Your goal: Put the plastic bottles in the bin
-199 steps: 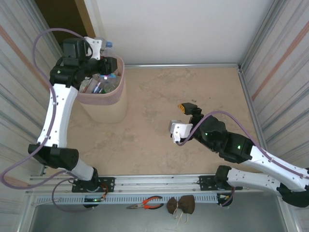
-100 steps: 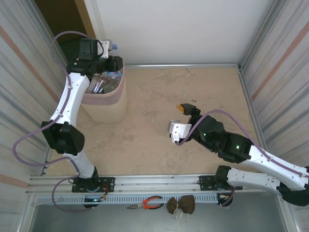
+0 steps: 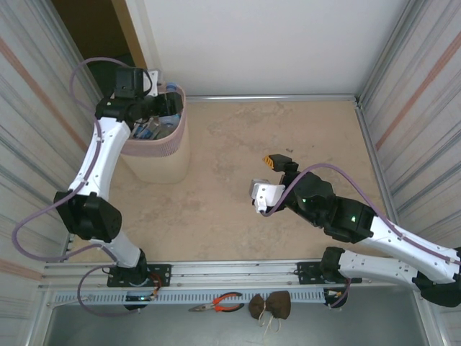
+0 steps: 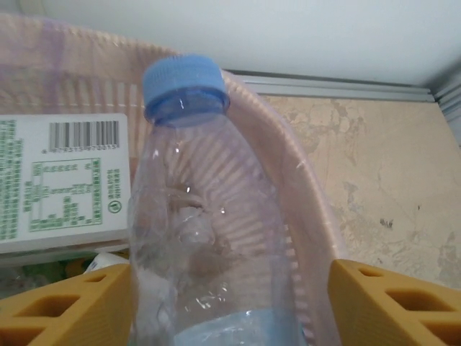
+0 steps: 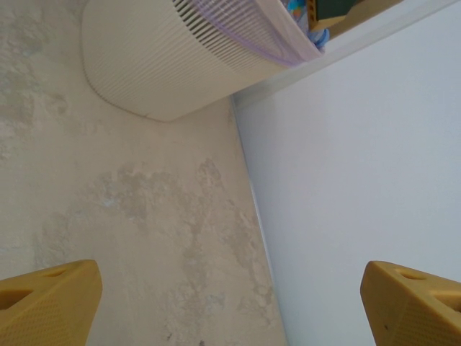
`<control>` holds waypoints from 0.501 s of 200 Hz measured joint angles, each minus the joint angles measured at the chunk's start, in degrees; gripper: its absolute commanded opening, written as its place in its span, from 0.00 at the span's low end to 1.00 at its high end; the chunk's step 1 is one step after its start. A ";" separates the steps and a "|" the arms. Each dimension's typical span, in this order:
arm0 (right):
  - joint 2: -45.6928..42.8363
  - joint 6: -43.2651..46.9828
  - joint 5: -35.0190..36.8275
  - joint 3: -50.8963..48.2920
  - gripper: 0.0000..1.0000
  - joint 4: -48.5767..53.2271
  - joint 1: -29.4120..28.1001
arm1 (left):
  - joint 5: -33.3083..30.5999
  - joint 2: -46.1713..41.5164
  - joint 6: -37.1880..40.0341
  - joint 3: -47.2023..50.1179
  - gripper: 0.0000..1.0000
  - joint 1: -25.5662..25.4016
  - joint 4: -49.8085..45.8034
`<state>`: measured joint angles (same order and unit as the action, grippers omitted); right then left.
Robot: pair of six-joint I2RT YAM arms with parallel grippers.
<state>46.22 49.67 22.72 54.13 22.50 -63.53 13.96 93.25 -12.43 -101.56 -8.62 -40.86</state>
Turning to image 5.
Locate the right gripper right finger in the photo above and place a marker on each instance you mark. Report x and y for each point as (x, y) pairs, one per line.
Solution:
(414, 317)

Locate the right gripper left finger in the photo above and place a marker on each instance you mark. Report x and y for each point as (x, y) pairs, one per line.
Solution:
(43, 310)

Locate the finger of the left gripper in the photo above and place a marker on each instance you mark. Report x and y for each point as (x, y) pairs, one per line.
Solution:
(331, 9)

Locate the clear bottle colourful blue label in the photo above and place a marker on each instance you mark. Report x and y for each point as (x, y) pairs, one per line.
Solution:
(320, 39)

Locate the beige ribbed waste bin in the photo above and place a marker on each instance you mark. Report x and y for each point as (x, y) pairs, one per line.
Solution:
(162, 72)

